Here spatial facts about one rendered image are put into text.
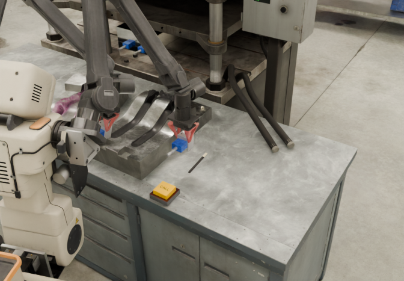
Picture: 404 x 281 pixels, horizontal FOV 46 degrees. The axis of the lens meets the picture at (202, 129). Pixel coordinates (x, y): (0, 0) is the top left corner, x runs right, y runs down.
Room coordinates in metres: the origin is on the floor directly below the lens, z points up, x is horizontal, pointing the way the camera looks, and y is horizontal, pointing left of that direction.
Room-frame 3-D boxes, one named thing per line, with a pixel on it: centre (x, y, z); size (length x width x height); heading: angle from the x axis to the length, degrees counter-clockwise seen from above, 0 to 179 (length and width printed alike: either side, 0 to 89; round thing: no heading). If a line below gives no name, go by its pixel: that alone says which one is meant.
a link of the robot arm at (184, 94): (1.42, 0.06, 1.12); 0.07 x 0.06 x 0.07; 141
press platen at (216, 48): (2.69, 0.20, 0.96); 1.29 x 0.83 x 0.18; 57
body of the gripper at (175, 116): (1.42, 0.07, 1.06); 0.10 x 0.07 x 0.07; 55
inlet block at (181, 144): (1.39, 0.09, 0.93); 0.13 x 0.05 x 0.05; 146
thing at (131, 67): (2.70, 0.21, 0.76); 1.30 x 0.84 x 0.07; 57
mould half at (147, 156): (1.64, 0.20, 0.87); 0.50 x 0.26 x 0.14; 147
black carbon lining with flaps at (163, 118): (1.63, 0.22, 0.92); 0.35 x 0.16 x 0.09; 147
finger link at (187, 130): (1.41, 0.06, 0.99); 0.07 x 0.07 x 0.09; 55
